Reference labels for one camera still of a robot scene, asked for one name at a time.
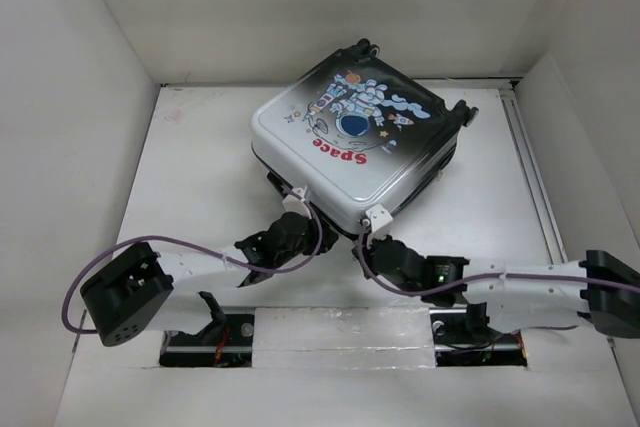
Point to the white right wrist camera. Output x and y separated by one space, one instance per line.
377 221

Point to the black white space suitcase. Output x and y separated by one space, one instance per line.
356 133

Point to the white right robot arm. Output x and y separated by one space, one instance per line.
599 290

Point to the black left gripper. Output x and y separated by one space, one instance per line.
327 236

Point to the white foam base cover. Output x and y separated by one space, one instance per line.
367 339

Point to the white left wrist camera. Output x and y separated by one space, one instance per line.
295 201

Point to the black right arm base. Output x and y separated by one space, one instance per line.
462 338

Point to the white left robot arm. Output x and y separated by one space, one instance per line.
161 283

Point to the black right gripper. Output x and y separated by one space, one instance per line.
375 244

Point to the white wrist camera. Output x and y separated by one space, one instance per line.
377 221
295 201

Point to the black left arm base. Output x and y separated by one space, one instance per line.
225 341

